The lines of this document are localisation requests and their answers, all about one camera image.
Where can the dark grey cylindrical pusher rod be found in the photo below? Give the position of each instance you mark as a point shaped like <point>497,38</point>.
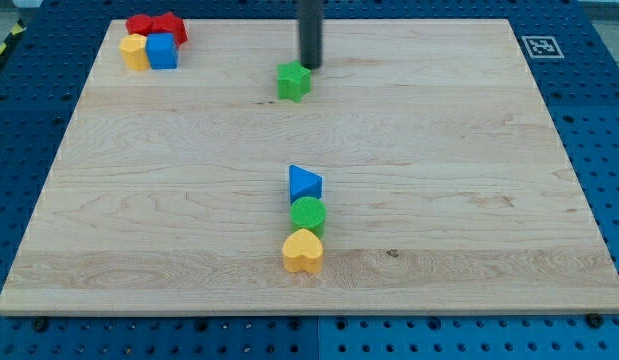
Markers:
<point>310,31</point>

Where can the green star block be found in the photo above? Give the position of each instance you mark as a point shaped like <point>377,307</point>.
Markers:
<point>293,81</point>

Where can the red star block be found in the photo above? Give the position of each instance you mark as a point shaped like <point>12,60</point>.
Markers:
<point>170,23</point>

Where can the blue cube block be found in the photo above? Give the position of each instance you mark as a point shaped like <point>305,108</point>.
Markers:
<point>162,51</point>

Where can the red cylinder block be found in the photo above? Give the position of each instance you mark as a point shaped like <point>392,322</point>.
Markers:
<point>139,24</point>

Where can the blue triangle block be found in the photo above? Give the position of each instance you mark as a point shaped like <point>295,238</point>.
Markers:
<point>303,183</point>

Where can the yellow hexagon block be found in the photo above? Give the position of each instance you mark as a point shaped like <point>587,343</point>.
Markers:
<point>133,51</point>

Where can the green cylinder block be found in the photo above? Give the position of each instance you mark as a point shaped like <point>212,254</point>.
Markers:
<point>309,213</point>

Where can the light wooden board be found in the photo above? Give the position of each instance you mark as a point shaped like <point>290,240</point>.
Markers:
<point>447,188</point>

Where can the white fiducial marker tag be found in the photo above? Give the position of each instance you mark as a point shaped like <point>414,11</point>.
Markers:
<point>542,47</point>

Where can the yellow heart block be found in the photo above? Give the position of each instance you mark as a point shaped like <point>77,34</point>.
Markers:
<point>303,252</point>

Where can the yellow black hazard tape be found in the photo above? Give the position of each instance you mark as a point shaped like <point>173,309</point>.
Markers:
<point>13,37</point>

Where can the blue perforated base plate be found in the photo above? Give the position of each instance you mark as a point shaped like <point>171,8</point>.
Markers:
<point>39,87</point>

